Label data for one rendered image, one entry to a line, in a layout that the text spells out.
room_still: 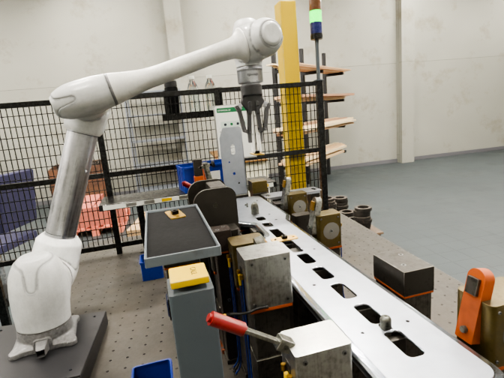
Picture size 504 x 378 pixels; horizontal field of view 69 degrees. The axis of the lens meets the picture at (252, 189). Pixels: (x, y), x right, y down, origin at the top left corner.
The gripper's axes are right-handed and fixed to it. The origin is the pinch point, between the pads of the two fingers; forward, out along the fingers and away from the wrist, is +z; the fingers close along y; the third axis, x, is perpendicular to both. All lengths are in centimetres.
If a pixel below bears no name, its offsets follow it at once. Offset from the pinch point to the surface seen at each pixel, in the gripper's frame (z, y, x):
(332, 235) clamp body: 32.3, 19.5, -19.1
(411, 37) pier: -136, 488, 600
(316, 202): 20.5, 14.6, -18.1
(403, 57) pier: -97, 470, 601
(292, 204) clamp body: 29.0, 17.3, 15.9
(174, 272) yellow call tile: 14, -32, -73
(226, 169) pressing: 15, -5, 50
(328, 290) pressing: 30, 0, -60
